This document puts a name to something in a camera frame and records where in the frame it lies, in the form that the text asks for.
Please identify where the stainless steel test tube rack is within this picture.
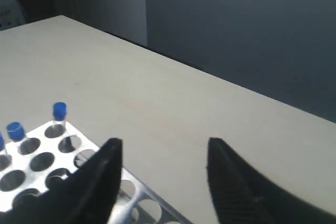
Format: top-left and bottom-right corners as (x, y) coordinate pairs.
(1, 121), (190, 223)

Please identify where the blue-capped tube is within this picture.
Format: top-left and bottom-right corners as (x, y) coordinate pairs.
(0, 133), (9, 170)
(52, 102), (67, 137)
(6, 122), (28, 154)

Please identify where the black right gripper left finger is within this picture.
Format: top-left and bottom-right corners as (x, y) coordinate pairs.
(7, 138), (123, 223)

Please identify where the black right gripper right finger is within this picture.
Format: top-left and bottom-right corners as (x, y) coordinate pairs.
(207, 137), (335, 223)

